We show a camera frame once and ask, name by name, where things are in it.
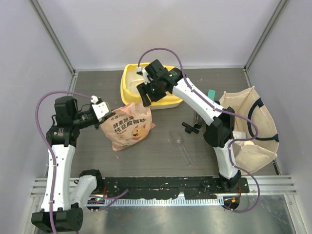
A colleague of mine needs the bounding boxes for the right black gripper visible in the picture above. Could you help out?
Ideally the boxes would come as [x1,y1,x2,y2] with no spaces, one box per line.
[136,79,166,108]

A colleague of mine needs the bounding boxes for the pink cat litter bag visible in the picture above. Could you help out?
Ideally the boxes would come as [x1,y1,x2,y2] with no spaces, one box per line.
[101,102,155,152]

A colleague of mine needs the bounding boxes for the clear plastic scoop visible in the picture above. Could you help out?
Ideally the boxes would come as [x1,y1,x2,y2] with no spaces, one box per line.
[169,131,193,167]

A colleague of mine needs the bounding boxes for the black bag clip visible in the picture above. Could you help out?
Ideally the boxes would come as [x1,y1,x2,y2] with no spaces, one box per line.
[182,122,202,134]

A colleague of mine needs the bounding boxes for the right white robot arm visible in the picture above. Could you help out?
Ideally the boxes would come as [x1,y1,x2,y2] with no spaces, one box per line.
[136,59,241,193]

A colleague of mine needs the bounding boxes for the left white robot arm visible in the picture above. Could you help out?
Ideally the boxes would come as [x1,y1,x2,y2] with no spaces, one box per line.
[31,96,114,234]

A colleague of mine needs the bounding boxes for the yellow litter box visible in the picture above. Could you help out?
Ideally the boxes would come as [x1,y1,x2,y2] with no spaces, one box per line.
[121,62,183,110]

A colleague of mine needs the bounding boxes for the teal flat stick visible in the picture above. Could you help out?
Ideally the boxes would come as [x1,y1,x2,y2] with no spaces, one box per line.
[207,89,216,101]

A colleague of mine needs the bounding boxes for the beige canvas tote bag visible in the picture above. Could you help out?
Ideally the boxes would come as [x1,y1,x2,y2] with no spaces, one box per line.
[219,87,279,173]

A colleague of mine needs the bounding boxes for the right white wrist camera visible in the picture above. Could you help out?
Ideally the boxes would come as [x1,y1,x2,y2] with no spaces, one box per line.
[136,66,152,84]

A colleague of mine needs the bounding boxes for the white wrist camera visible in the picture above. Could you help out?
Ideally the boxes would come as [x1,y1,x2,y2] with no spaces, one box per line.
[136,66,152,84]
[91,96,111,121]

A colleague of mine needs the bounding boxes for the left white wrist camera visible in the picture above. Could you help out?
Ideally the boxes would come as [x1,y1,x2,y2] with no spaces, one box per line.
[91,96,111,121]

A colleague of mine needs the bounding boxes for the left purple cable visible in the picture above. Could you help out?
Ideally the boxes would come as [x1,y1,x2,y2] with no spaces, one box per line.
[35,91,129,234]

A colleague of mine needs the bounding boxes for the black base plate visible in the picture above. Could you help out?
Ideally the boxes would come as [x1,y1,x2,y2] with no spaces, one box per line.
[94,176,250,200]

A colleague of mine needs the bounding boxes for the white slotted cable duct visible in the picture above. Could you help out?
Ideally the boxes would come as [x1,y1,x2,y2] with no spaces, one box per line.
[111,196,224,207]

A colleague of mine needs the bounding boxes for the aluminium rail frame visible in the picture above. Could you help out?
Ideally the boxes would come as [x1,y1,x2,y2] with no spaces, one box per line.
[30,175,297,197]

